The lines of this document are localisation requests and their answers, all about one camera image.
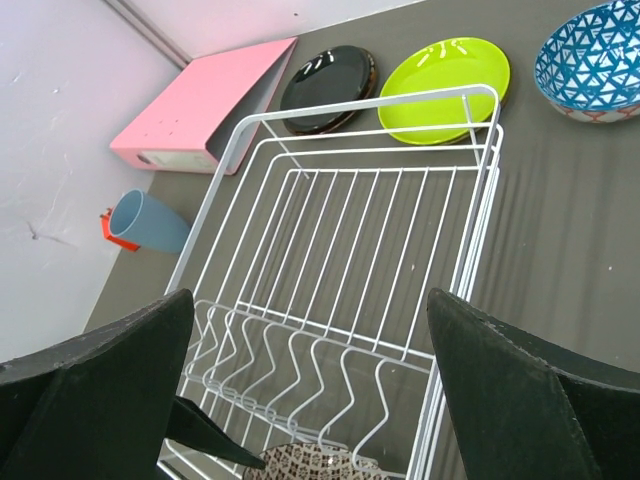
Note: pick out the red patterned white bowl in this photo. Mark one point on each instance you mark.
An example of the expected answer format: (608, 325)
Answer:
(311, 461)

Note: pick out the lime green plate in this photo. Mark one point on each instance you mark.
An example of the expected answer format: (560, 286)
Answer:
(454, 62)

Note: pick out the black plate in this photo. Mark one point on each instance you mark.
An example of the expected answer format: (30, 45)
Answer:
(340, 74)

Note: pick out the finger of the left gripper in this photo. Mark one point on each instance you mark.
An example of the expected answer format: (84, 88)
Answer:
(191, 427)

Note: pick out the red cube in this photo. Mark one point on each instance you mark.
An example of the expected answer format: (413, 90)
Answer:
(106, 232)

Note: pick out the white wire dish rack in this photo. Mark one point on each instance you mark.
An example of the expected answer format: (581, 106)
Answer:
(314, 267)

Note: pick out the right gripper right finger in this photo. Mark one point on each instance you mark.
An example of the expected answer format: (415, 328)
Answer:
(522, 407)

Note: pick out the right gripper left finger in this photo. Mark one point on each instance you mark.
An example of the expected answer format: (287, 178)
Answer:
(96, 406)

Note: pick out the blue patterned bowl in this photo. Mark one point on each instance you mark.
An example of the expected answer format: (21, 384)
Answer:
(588, 69)

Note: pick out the blue plastic cup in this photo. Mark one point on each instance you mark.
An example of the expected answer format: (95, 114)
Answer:
(140, 218)

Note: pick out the pink ring binder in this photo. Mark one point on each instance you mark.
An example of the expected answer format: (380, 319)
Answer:
(187, 127)

